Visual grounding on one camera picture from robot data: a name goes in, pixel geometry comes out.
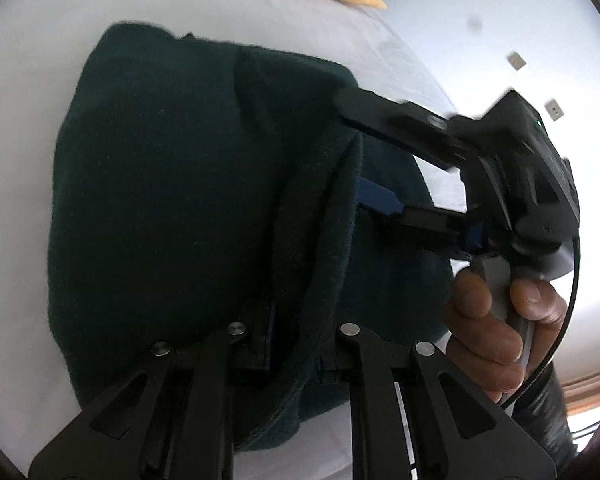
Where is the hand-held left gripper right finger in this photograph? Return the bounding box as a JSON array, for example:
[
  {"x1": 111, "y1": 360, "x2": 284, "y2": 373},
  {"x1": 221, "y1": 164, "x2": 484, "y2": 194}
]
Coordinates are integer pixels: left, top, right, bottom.
[{"x1": 317, "y1": 322, "x2": 556, "y2": 480}]

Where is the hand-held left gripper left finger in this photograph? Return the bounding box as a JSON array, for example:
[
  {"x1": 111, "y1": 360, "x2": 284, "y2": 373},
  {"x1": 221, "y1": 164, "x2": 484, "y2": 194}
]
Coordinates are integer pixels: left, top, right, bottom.
[{"x1": 27, "y1": 300, "x2": 281, "y2": 480}]

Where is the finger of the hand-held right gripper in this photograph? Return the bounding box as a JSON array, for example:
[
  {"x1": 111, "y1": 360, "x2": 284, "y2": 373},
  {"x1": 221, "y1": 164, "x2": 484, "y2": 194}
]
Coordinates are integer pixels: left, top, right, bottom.
[
  {"x1": 332, "y1": 87, "x2": 468, "y2": 171},
  {"x1": 357, "y1": 177, "x2": 483, "y2": 262}
]

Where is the dark green knit garment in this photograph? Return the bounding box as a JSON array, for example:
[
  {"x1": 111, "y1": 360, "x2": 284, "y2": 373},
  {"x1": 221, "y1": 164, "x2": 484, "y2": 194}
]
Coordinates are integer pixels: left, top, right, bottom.
[{"x1": 47, "y1": 22, "x2": 456, "y2": 453}]

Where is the person's right forearm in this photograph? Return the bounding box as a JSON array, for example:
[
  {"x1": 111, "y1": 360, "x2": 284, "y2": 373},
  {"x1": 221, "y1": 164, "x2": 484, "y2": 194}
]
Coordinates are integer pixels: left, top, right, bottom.
[{"x1": 510, "y1": 365, "x2": 580, "y2": 473}]

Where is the person's right hand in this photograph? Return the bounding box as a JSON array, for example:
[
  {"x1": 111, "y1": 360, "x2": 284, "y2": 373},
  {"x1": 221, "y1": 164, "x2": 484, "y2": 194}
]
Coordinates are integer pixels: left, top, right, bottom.
[{"x1": 445, "y1": 272, "x2": 568, "y2": 404}]

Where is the white bed sheet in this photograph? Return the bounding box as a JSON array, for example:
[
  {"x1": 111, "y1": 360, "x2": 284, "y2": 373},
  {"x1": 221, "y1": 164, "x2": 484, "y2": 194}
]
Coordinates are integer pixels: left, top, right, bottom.
[{"x1": 0, "y1": 0, "x2": 468, "y2": 480}]

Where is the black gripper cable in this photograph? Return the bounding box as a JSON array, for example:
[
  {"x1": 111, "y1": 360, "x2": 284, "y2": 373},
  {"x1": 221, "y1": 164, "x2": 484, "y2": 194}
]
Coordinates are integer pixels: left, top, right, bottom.
[{"x1": 500, "y1": 232, "x2": 583, "y2": 411}]

